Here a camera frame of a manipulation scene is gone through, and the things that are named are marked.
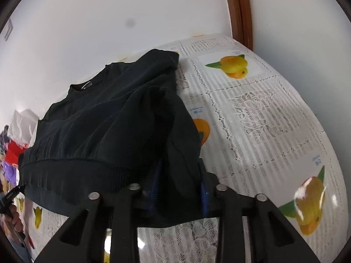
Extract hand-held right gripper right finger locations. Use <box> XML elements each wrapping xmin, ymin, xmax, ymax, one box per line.
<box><xmin>197</xmin><ymin>160</ymin><xmax>321</xmax><ymax>263</ymax></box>

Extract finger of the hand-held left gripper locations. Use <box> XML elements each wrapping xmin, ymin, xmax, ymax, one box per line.
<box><xmin>0</xmin><ymin>185</ymin><xmax>27</xmax><ymax>217</ymax></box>

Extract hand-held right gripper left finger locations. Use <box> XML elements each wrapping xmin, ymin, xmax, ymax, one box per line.
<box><xmin>34</xmin><ymin>167</ymin><xmax>162</xmax><ymax>263</ymax></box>

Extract black sweatshirt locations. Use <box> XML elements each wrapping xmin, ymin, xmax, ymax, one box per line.
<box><xmin>18</xmin><ymin>49</ymin><xmax>210</xmax><ymax>228</ymax></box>

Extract person's left hand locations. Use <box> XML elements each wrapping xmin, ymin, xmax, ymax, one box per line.
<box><xmin>4</xmin><ymin>211</ymin><xmax>25</xmax><ymax>235</ymax></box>

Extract red paper bag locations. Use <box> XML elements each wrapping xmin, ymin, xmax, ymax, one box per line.
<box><xmin>5</xmin><ymin>141</ymin><xmax>29</xmax><ymax>170</ymax></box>

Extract person's blue jeans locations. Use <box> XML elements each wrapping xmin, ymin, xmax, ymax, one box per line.
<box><xmin>12</xmin><ymin>238</ymin><xmax>33</xmax><ymax>263</ymax></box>

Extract white plastic bag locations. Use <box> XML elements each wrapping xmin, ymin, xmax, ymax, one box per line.
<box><xmin>9</xmin><ymin>109</ymin><xmax>40</xmax><ymax>146</ymax></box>

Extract fruit print tablecloth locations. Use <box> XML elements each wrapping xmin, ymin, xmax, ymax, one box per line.
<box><xmin>16</xmin><ymin>33</ymin><xmax>349</xmax><ymax>263</ymax></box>

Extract white light switch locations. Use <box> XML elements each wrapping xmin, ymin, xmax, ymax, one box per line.
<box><xmin>2</xmin><ymin>19</ymin><xmax>13</xmax><ymax>41</ymax></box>

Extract wooden door frame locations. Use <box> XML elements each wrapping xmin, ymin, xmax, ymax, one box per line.
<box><xmin>222</xmin><ymin>0</ymin><xmax>253</xmax><ymax>51</ymax></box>

